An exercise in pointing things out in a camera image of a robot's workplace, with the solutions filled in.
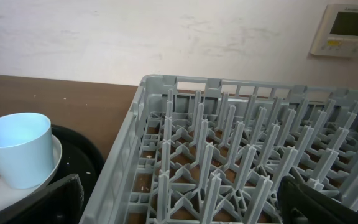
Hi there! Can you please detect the blue plastic cup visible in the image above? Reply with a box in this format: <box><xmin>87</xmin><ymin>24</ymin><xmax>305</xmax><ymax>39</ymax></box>
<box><xmin>0</xmin><ymin>113</ymin><xmax>55</xmax><ymax>189</ymax></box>

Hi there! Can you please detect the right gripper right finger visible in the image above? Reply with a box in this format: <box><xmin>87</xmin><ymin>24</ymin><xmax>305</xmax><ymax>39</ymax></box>
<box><xmin>277</xmin><ymin>176</ymin><xmax>358</xmax><ymax>224</ymax></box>

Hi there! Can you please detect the white wall control panel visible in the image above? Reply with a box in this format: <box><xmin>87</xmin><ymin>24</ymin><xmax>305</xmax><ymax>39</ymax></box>
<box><xmin>310</xmin><ymin>4</ymin><xmax>358</xmax><ymax>58</ymax></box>

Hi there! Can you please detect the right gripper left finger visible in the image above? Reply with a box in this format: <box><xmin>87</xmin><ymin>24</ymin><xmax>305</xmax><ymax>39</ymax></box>
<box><xmin>0</xmin><ymin>174</ymin><xmax>84</xmax><ymax>224</ymax></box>

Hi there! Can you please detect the round black serving tray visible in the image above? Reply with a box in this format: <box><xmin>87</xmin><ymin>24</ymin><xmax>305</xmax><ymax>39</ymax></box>
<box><xmin>50</xmin><ymin>124</ymin><xmax>104</xmax><ymax>207</ymax></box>

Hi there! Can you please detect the grey round plate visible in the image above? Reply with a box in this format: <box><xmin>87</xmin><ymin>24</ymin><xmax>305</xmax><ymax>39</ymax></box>
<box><xmin>0</xmin><ymin>135</ymin><xmax>62</xmax><ymax>211</ymax></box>

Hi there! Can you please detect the grey dishwasher rack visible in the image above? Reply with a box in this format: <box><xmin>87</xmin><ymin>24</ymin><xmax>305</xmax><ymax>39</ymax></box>
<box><xmin>80</xmin><ymin>75</ymin><xmax>358</xmax><ymax>223</ymax></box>

